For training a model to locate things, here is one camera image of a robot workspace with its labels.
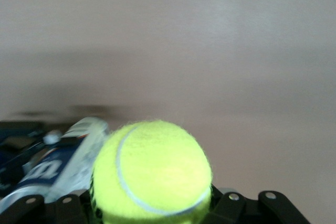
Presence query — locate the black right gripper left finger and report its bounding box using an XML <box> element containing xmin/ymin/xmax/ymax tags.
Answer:
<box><xmin>0</xmin><ymin>189</ymin><xmax>92</xmax><ymax>224</ymax></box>

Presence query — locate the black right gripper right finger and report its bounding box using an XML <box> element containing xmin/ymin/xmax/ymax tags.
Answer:
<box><xmin>207</xmin><ymin>186</ymin><xmax>310</xmax><ymax>224</ymax></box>

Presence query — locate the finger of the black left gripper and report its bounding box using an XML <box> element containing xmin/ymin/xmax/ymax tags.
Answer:
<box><xmin>0</xmin><ymin>121</ymin><xmax>44</xmax><ymax>143</ymax></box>
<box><xmin>0</xmin><ymin>136</ymin><xmax>79</xmax><ymax>183</ymax></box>

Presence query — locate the Wilson tennis ball can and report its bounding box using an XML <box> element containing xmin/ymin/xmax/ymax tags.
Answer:
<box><xmin>0</xmin><ymin>118</ymin><xmax>111</xmax><ymax>209</ymax></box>

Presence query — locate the yellow tennis ball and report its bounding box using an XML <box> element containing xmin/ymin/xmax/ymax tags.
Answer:
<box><xmin>90</xmin><ymin>119</ymin><xmax>214</xmax><ymax>224</ymax></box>

